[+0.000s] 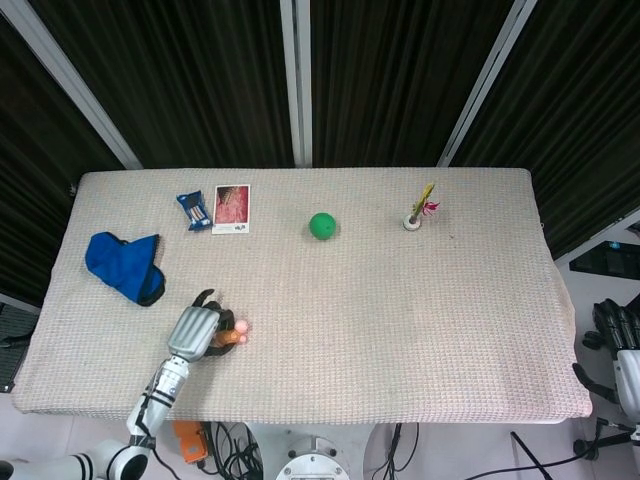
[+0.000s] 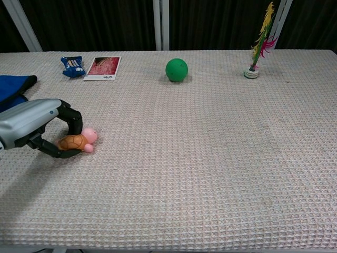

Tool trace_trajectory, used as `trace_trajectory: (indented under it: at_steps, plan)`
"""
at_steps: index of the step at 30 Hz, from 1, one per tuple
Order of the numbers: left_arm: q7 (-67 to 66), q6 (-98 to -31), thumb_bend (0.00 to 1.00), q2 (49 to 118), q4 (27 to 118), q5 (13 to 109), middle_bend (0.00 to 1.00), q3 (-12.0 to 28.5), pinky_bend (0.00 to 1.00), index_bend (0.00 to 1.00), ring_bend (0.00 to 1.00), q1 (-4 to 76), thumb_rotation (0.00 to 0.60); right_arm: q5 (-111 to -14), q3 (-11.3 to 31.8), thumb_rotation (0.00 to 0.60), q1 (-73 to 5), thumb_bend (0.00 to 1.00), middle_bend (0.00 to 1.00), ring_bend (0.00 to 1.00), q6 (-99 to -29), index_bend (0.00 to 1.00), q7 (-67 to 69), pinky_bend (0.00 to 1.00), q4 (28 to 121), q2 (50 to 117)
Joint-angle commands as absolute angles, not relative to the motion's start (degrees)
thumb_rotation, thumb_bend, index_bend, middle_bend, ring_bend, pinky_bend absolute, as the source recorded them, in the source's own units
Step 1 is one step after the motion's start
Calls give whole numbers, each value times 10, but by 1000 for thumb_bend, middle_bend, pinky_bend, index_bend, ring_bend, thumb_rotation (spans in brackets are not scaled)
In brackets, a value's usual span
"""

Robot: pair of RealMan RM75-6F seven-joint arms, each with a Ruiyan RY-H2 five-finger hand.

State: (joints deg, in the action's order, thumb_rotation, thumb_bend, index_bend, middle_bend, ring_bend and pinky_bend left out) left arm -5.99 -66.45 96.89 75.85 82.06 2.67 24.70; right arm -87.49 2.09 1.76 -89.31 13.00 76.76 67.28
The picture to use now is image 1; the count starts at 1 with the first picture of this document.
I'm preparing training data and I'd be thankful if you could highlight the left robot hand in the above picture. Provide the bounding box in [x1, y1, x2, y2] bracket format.
[166, 288, 240, 364]

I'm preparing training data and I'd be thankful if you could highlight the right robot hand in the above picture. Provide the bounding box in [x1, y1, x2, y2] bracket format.
[572, 298, 640, 430]

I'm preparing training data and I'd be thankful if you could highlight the orange and pink turtle toy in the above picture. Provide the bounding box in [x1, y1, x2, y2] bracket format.
[213, 318, 253, 349]

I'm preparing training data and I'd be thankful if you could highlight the round grey robot base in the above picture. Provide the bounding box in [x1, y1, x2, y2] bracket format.
[275, 435, 351, 480]

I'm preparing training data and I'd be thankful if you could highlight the blue cloth pouch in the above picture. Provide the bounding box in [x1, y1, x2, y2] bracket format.
[84, 231, 167, 308]

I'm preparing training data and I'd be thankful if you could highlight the black equipment with blue light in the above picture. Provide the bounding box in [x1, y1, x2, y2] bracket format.
[569, 238, 640, 276]

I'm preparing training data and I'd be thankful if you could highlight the orange device under table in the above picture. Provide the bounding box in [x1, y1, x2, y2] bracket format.
[173, 421, 207, 464]

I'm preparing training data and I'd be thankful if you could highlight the blue snack packet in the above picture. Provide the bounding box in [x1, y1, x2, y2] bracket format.
[175, 190, 211, 233]

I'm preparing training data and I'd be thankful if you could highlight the red picture card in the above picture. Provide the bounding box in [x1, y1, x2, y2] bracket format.
[211, 184, 252, 236]

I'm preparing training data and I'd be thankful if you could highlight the beige woven tablecloth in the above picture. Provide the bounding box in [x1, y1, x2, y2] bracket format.
[10, 167, 594, 426]

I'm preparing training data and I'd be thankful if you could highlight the green ball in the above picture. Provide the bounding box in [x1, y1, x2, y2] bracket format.
[308, 212, 337, 241]

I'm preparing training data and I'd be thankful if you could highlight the yellow and pink artificial flower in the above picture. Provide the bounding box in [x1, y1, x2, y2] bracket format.
[411, 182, 441, 220]

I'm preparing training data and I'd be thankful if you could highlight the black curtain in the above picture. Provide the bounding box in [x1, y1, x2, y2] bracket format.
[0, 0, 640, 309]

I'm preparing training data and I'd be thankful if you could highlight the black cables bundle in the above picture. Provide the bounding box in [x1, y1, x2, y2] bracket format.
[197, 422, 264, 480]

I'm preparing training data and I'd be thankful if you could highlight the black cable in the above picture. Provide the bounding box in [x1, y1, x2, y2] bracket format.
[457, 430, 601, 480]

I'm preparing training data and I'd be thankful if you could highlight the white frame post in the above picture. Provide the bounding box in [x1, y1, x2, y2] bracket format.
[436, 0, 544, 168]
[279, 0, 314, 169]
[0, 0, 144, 171]

